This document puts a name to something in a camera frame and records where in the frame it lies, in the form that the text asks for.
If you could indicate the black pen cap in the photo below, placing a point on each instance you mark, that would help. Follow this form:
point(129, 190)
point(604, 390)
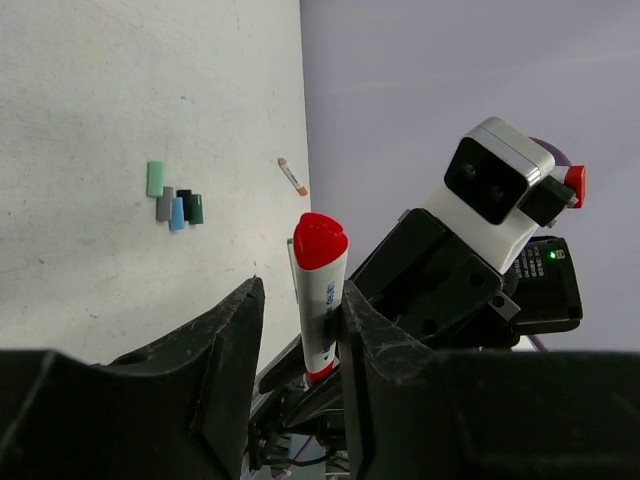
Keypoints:
point(186, 196)

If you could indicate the teal pen cap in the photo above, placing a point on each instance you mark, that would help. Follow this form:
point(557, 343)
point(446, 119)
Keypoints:
point(155, 179)

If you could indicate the grey pen cap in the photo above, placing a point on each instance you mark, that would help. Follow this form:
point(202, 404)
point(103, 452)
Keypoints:
point(164, 205)

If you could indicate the orange capped marker pen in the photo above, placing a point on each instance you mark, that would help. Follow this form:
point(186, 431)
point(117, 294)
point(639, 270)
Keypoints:
point(292, 177)

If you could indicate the dark green pen cap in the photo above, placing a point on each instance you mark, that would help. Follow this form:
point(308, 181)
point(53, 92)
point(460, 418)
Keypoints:
point(196, 210)

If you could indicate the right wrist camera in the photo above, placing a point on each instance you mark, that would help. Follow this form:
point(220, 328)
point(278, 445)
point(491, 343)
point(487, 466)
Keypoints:
point(500, 187)

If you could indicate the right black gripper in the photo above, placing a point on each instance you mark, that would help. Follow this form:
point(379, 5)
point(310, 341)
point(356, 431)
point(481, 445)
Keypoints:
point(397, 413)

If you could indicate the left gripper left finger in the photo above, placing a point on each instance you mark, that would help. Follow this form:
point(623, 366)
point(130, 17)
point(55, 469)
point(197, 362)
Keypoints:
point(177, 408)

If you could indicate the blue pen cap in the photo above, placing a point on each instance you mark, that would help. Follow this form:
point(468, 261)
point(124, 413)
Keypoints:
point(177, 218)

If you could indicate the red capped marker pen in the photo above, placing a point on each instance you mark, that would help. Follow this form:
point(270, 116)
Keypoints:
point(320, 250)

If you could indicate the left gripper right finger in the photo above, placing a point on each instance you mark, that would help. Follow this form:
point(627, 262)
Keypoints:
point(557, 415)

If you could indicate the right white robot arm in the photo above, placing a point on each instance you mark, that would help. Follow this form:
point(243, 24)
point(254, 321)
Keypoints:
point(547, 295)

